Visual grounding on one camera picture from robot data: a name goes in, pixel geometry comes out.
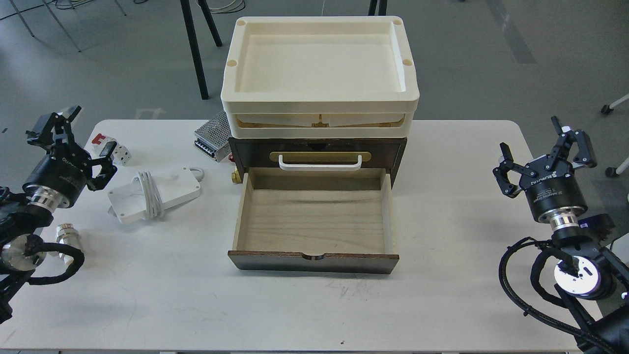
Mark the black table leg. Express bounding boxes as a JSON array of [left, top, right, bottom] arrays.
[[180, 0, 223, 99]]

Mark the cream plastic tray organizer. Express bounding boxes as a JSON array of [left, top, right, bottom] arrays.
[[221, 16, 420, 139]]

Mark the white charger with cable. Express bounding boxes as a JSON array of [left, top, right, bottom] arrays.
[[108, 167, 205, 224]]

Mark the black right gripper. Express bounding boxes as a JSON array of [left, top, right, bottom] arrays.
[[493, 116, 598, 223]]

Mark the white drawer handle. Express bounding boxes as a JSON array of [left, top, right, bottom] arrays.
[[278, 154, 363, 171]]

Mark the silver metal valve fitting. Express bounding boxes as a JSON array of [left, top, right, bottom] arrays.
[[56, 223, 82, 266]]

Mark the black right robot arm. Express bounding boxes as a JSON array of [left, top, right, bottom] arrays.
[[493, 117, 629, 354]]

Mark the metal mesh power supply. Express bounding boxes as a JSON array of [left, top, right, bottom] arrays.
[[195, 111, 231, 163]]

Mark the white red circuit breaker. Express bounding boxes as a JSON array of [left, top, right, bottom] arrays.
[[90, 134, 132, 166]]

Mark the white chair caster leg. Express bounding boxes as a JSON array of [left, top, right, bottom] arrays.
[[600, 94, 629, 115]]

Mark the brass fitting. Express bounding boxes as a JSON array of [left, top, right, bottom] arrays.
[[231, 167, 242, 184]]

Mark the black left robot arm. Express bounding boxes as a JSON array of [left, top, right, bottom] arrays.
[[0, 105, 117, 321]]

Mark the open wooden drawer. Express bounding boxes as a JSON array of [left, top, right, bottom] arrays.
[[228, 168, 400, 275]]

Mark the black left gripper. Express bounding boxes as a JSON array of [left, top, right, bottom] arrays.
[[22, 105, 117, 208]]

